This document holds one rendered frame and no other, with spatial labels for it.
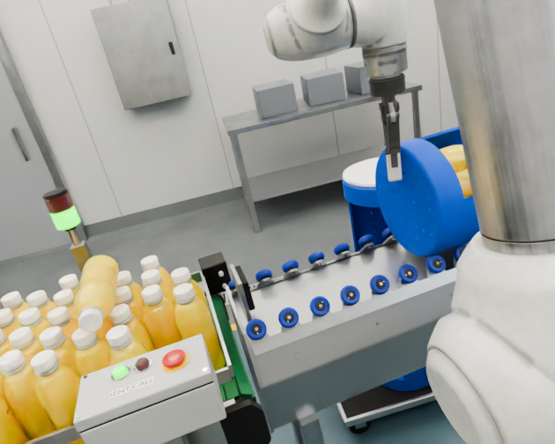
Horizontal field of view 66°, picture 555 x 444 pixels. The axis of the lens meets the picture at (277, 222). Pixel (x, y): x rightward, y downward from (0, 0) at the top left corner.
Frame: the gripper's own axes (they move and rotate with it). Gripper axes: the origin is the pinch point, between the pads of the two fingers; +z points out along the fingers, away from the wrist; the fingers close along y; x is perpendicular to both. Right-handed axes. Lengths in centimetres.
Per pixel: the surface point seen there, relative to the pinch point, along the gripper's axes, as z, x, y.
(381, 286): 23.6, -6.5, 13.6
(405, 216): 14.0, 1.9, -1.5
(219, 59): -18, -110, -310
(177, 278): 10, -49, 23
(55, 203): -4, -86, 0
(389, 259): 26.9, -2.7, -3.4
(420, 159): -2.0, 5.3, 3.9
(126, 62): -32, -179, -267
